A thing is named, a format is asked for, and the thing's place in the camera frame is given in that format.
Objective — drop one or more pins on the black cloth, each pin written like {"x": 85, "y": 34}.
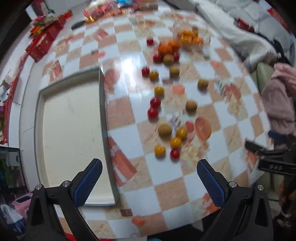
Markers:
{"x": 281, "y": 49}

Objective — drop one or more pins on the small white carton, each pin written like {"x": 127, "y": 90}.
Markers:
{"x": 5, "y": 81}

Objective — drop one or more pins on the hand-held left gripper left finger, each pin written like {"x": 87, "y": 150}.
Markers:
{"x": 89, "y": 183}

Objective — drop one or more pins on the white tray with grey rim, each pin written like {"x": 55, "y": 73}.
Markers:
{"x": 69, "y": 127}

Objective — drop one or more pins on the red gold foil packets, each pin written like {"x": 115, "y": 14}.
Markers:
{"x": 99, "y": 11}

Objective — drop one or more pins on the pink bag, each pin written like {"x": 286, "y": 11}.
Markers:
{"x": 22, "y": 202}

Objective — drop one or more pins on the brown longan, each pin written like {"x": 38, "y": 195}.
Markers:
{"x": 202, "y": 84}
{"x": 191, "y": 106}
{"x": 174, "y": 71}
{"x": 168, "y": 59}
{"x": 165, "y": 130}

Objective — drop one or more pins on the clear glass bowl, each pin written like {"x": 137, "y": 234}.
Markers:
{"x": 206, "y": 39}

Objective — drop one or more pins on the checkered printed tablecloth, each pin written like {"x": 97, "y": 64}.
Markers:
{"x": 143, "y": 185}

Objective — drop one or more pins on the red cherry tomato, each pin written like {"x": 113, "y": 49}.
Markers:
{"x": 145, "y": 71}
{"x": 150, "y": 41}
{"x": 176, "y": 56}
{"x": 175, "y": 153}
{"x": 152, "y": 112}
{"x": 157, "y": 57}
{"x": 155, "y": 102}

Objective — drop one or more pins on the pale green sofa cushion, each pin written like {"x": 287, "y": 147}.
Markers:
{"x": 263, "y": 76}

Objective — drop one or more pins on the black oval object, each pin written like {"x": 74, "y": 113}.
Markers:
{"x": 77, "y": 24}

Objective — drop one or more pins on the red paper scrolls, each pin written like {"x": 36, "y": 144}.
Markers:
{"x": 11, "y": 99}

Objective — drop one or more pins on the cluttered storage shelf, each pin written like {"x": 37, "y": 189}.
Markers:
{"x": 10, "y": 166}

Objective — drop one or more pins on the pile of colourful packets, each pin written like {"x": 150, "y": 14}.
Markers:
{"x": 41, "y": 22}

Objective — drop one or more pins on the white fluffy blanket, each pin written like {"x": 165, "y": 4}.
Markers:
{"x": 240, "y": 44}

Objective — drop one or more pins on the red gift box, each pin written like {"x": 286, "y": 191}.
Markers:
{"x": 44, "y": 41}
{"x": 67, "y": 14}

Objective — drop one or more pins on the yellow cherry tomato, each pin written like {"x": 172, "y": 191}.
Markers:
{"x": 159, "y": 150}
{"x": 159, "y": 90}
{"x": 154, "y": 75}
{"x": 181, "y": 133}
{"x": 176, "y": 142}

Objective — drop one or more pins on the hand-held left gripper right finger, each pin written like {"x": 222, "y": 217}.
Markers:
{"x": 210, "y": 183}

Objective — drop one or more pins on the white blue plastic bag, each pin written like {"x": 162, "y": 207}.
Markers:
{"x": 11, "y": 219}

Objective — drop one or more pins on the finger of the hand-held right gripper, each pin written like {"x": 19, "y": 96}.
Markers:
{"x": 256, "y": 147}

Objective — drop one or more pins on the grey quilted blanket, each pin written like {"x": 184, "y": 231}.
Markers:
{"x": 254, "y": 9}

